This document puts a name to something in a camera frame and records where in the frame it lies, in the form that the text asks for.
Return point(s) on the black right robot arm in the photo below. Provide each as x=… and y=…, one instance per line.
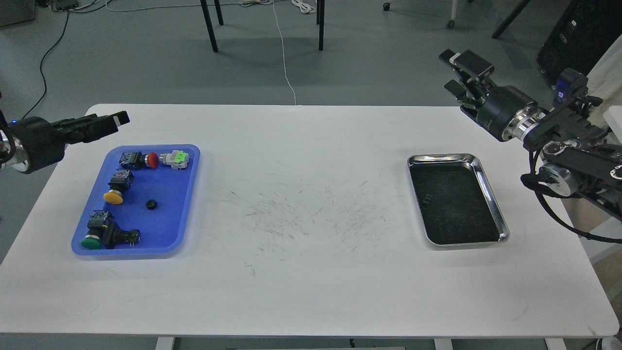
x=569, y=157

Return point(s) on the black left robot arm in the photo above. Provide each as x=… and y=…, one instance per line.
x=4, y=146

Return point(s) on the silver metal tray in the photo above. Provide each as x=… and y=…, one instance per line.
x=463, y=213

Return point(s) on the black switch block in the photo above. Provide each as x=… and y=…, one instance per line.
x=130, y=237

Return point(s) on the yellow push button switch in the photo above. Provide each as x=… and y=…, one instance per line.
x=120, y=182

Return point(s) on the beige fabric cover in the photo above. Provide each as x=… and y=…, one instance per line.
x=605, y=79

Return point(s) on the black equipment case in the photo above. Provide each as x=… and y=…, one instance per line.
x=584, y=33

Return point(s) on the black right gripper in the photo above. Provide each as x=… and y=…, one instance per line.
x=501, y=104

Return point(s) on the green and white switch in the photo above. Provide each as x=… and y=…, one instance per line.
x=176, y=159

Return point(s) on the green push button switch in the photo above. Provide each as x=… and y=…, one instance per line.
x=99, y=231

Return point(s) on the red push button switch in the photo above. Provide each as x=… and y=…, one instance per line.
x=138, y=160

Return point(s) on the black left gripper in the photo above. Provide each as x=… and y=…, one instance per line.
x=34, y=143

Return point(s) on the blue plastic tray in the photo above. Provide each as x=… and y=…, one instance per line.
x=161, y=229

